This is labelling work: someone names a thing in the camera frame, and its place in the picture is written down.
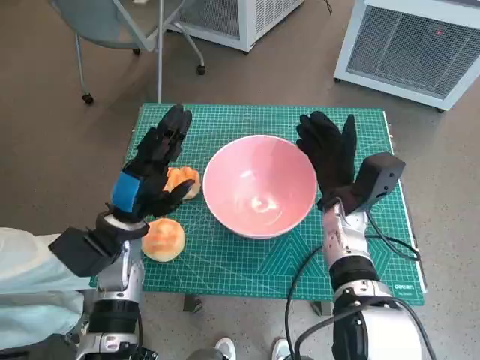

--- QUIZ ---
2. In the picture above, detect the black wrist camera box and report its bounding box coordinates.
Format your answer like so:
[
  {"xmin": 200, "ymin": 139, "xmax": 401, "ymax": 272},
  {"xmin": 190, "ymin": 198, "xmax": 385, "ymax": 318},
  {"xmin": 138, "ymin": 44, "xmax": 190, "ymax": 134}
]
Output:
[
  {"xmin": 48, "ymin": 226, "xmax": 125, "ymax": 278},
  {"xmin": 346, "ymin": 151, "xmax": 407, "ymax": 217}
]

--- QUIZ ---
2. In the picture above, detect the dark table leg bracket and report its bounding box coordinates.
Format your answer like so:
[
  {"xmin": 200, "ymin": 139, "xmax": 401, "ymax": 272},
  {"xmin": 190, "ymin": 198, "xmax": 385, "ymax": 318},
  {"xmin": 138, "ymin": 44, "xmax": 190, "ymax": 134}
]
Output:
[
  {"xmin": 310, "ymin": 299, "xmax": 334, "ymax": 318},
  {"xmin": 182, "ymin": 294, "xmax": 204, "ymax": 313}
]

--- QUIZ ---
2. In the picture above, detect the black looping arm cable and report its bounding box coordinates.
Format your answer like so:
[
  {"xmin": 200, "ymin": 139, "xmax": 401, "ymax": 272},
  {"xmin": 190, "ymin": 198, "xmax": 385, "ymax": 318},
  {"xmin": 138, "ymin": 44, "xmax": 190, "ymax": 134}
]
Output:
[{"xmin": 294, "ymin": 298, "xmax": 438, "ymax": 360}]

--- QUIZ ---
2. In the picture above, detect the round toy bread bun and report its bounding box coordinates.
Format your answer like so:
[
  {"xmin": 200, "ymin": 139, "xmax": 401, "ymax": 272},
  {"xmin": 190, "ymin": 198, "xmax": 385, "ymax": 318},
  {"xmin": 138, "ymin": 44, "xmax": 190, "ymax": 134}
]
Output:
[{"xmin": 141, "ymin": 219, "xmax": 187, "ymax": 263}]

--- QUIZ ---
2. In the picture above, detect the white shoe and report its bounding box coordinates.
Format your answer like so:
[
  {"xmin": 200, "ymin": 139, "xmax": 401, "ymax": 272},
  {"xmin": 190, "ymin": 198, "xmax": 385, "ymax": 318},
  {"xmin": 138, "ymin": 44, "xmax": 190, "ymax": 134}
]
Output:
[
  {"xmin": 215, "ymin": 337, "xmax": 237, "ymax": 360},
  {"xmin": 272, "ymin": 337, "xmax": 296, "ymax": 360}
]

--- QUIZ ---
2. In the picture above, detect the pink bowl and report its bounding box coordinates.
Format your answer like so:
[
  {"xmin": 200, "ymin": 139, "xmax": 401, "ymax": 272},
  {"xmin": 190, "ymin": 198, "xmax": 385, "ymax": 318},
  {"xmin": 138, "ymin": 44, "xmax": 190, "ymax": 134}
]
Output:
[{"xmin": 202, "ymin": 135, "xmax": 319, "ymax": 240}]

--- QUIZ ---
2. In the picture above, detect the long striped toy bread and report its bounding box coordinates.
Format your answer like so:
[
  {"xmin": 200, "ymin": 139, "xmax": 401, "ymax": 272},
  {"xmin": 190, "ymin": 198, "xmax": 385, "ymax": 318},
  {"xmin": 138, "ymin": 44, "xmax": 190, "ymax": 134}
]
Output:
[{"xmin": 164, "ymin": 166, "xmax": 200, "ymax": 202}]

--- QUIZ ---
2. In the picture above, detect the white metal pole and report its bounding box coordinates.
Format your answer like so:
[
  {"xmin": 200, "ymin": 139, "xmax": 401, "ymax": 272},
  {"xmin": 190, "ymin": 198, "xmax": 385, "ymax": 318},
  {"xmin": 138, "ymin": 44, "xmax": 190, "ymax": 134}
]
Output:
[{"xmin": 155, "ymin": 0, "xmax": 168, "ymax": 104}]

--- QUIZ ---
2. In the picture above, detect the green cutting mat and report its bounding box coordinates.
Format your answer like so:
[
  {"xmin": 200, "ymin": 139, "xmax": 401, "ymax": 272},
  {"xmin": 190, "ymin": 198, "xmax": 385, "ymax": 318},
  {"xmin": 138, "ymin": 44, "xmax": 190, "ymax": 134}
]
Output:
[{"xmin": 89, "ymin": 103, "xmax": 427, "ymax": 304}]

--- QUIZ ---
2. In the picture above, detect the short black camera cable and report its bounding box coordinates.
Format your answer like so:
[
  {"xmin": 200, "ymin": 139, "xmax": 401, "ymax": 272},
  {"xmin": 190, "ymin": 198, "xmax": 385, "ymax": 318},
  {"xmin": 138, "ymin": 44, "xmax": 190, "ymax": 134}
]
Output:
[{"xmin": 365, "ymin": 209, "xmax": 423, "ymax": 262}]

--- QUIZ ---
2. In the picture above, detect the white cabinet with glass door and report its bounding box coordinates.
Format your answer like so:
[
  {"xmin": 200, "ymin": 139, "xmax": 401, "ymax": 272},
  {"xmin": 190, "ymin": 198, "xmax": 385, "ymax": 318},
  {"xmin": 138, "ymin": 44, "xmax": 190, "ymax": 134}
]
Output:
[{"xmin": 164, "ymin": 0, "xmax": 305, "ymax": 53}]

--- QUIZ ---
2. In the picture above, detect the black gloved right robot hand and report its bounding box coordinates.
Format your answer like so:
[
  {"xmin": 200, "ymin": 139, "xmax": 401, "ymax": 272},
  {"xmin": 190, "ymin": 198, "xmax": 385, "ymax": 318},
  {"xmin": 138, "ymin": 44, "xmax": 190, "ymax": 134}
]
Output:
[{"xmin": 295, "ymin": 110, "xmax": 357, "ymax": 212}]

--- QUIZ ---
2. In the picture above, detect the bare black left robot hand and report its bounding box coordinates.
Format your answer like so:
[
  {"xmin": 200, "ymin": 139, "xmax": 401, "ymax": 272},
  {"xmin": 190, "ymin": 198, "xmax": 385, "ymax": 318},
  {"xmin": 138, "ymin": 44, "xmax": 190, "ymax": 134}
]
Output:
[{"xmin": 106, "ymin": 103, "xmax": 197, "ymax": 223}]

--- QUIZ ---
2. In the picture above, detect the grey office chair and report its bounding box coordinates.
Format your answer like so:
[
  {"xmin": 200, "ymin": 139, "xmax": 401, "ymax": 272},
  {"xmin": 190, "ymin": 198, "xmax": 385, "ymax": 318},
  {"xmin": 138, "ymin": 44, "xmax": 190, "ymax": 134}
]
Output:
[{"xmin": 48, "ymin": 0, "xmax": 206, "ymax": 106}]

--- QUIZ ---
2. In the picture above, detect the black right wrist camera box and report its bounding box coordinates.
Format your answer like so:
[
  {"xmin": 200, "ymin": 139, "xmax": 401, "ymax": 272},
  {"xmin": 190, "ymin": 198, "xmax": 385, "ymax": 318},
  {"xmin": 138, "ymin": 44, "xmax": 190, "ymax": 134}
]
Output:
[{"xmin": 346, "ymin": 151, "xmax": 407, "ymax": 217}]

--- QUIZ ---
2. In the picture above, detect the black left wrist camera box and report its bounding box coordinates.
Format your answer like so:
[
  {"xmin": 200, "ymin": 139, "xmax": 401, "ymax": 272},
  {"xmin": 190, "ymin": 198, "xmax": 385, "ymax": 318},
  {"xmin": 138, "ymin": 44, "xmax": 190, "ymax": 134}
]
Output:
[{"xmin": 48, "ymin": 226, "xmax": 125, "ymax": 278}]

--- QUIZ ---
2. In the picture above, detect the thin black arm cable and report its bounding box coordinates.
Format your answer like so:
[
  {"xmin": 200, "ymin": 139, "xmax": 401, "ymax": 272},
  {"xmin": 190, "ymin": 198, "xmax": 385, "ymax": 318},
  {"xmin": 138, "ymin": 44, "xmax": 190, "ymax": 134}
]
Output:
[{"xmin": 133, "ymin": 307, "xmax": 146, "ymax": 352}]

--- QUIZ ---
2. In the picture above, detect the long black arm cable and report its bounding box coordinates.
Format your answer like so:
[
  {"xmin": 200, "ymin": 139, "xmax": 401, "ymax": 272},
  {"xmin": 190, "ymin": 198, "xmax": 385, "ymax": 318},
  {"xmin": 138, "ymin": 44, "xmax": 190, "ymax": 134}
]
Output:
[{"xmin": 283, "ymin": 245, "xmax": 324, "ymax": 360}]

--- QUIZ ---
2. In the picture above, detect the white cabinet with mesh panel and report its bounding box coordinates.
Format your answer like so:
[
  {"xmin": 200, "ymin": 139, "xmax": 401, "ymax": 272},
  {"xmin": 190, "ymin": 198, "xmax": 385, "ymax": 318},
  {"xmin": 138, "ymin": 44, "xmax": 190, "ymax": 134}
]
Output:
[{"xmin": 333, "ymin": 0, "xmax": 480, "ymax": 112}]

